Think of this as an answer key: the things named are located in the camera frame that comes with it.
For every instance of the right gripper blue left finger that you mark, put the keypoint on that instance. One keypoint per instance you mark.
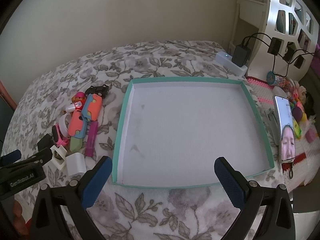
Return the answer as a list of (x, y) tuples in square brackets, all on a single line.
[(94, 180)]

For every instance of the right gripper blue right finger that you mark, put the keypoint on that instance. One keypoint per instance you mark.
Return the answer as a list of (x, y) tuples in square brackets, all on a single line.
[(232, 181)]

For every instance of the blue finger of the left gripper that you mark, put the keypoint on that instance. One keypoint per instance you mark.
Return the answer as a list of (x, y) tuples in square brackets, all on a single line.
[(10, 158), (35, 161)]

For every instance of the white hair claw clip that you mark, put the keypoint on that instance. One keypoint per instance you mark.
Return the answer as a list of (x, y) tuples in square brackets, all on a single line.
[(58, 157)]

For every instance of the white usb charger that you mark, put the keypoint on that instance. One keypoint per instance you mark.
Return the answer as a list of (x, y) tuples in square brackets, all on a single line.
[(76, 165)]

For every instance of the magenta lighter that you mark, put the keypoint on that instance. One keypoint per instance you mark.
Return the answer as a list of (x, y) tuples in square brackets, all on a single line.
[(93, 129)]

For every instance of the coral blue toy knife green blade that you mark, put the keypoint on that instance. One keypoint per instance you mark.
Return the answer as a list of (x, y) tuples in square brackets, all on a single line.
[(77, 130)]

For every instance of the red glue bottle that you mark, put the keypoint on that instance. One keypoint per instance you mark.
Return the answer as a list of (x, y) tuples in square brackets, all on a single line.
[(74, 106)]

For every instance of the pink hat puppy figure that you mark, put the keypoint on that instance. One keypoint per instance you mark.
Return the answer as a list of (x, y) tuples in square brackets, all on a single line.
[(78, 97)]

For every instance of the black toy car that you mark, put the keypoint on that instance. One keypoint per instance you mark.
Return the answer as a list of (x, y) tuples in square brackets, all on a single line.
[(101, 91)]

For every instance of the black power adapter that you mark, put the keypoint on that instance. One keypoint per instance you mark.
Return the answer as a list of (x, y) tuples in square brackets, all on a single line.
[(45, 142)]

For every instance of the person left hand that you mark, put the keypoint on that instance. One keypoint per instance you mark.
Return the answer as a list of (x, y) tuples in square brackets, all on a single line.
[(19, 223)]

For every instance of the floral grey white blanket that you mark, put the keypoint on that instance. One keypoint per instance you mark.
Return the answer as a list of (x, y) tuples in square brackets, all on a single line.
[(123, 212)]

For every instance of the smartphone on stand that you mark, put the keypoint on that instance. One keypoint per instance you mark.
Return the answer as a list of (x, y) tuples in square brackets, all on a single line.
[(287, 145)]

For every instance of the grey metal phone stand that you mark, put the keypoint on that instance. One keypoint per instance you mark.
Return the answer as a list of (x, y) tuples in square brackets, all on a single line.
[(274, 125)]

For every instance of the teal shallow cardboard tray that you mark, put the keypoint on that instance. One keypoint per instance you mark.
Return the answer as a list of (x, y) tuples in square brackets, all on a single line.
[(172, 129)]

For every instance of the colourful small toys pile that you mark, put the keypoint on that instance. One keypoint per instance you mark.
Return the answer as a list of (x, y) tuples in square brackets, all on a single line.
[(301, 104)]

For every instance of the teal lid bead jar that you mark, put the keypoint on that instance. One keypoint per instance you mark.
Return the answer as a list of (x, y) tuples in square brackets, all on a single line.
[(275, 80)]

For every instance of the white power strip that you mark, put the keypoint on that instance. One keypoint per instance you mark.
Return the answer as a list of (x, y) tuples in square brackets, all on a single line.
[(226, 60)]

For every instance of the black plugged charger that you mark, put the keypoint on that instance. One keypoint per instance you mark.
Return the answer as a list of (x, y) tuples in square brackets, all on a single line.
[(241, 55)]

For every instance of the white cutout shelf unit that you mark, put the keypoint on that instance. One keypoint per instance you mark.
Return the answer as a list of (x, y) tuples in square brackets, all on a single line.
[(291, 35)]

